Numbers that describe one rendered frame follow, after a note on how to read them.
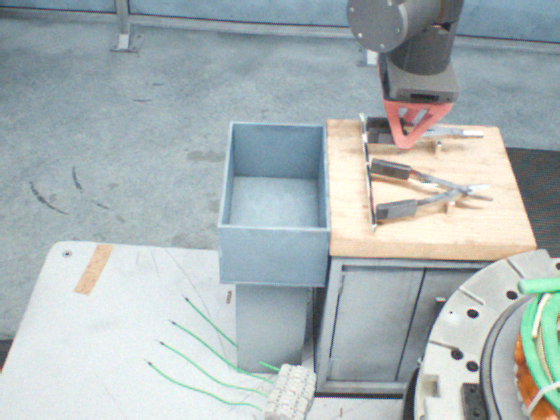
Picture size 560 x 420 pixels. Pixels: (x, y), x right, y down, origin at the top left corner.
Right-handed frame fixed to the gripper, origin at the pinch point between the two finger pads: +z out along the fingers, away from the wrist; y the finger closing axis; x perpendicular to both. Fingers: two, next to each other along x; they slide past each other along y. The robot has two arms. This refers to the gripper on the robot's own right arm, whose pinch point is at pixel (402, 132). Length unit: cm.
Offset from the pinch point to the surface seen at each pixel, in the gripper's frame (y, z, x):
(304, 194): -1.6, 11.3, -9.4
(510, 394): 32.1, -1.6, 4.2
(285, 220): 2.8, 11.3, -11.6
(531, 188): -112, 108, 77
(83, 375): 11.0, 32.3, -35.4
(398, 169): 5.8, 0.1, -1.0
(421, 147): -1.2, 2.9, 2.8
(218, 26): -191, 102, -33
